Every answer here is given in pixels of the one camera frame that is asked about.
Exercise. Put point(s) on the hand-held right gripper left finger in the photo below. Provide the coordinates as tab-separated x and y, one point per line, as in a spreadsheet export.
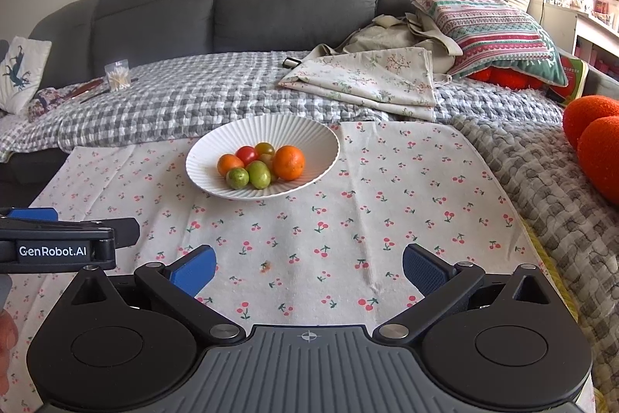
193	270

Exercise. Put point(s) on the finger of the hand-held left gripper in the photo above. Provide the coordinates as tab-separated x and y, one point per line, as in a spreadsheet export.
29	214
126	233

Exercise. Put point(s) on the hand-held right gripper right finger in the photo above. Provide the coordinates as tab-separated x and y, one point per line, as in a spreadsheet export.
425	270

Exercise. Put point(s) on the green round fruit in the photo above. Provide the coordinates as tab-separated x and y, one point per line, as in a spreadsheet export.
237	177
259	174

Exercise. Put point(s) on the white ribbed plate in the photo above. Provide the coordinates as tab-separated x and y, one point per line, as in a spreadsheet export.
203	161

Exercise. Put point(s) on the small orange tomato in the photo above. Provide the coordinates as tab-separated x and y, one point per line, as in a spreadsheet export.
230	165

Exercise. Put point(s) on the red tomato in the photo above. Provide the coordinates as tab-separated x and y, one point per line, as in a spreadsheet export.
247	154

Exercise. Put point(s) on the small brown fruit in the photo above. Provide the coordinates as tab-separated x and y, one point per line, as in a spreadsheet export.
267	159

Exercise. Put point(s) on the orange mandarin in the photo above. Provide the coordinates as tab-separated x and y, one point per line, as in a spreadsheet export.
288	162

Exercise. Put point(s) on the person's left hand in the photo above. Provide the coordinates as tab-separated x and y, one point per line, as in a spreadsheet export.
7	340

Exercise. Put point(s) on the cherry print cloth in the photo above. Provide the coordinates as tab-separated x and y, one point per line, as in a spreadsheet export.
362	224

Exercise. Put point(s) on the floral fabric pouch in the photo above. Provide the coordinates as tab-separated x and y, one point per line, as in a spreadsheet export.
48	103

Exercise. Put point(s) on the white cushion with blue print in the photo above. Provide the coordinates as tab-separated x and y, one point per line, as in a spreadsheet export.
24	74

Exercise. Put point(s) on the dark red flat object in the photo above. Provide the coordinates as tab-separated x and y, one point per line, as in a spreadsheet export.
89	87

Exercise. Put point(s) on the yellow green tomato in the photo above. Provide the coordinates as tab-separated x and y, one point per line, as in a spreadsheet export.
264	148

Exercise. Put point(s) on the grey woven blanket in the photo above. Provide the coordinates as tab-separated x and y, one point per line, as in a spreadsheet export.
541	180

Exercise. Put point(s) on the clear cotton swab box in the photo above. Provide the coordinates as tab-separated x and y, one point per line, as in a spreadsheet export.
117	76

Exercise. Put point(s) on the grey checked blanket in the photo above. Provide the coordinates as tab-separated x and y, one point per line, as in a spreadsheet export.
193	89

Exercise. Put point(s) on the folded floral cloth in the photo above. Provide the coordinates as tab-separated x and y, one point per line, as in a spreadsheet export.
367	79

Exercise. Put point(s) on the orange plush toy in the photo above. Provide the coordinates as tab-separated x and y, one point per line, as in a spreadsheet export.
503	79

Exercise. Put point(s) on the orange plush ball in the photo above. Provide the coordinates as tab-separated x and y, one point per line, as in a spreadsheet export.
587	115
602	156

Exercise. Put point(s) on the small black object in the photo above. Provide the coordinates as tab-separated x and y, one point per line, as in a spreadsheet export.
292	62

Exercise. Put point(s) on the beige fabric bag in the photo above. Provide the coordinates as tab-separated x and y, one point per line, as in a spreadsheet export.
387	35

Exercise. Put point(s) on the green and red book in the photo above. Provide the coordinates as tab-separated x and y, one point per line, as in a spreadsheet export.
573	79

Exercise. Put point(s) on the striped patterned cushion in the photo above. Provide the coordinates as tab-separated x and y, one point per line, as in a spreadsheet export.
493	35

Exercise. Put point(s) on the dark grey sofa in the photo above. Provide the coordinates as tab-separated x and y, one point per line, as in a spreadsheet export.
290	1

